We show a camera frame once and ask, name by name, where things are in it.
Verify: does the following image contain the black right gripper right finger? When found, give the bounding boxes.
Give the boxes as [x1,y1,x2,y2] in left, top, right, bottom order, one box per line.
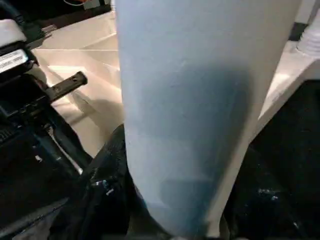
[221,149,320,240]

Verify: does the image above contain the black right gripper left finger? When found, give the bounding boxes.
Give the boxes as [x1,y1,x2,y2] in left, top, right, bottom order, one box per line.
[82,123,146,240]

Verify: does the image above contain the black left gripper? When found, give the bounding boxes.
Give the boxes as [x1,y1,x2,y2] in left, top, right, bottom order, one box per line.
[0,71,94,191]

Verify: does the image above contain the white plastic table top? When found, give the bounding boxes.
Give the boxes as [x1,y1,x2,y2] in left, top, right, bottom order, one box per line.
[29,11,320,161]

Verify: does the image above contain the black glossy mat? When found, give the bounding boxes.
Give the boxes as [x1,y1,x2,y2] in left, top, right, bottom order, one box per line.
[0,0,320,240]

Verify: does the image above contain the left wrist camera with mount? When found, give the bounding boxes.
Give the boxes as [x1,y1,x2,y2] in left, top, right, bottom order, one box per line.
[0,18,38,76]

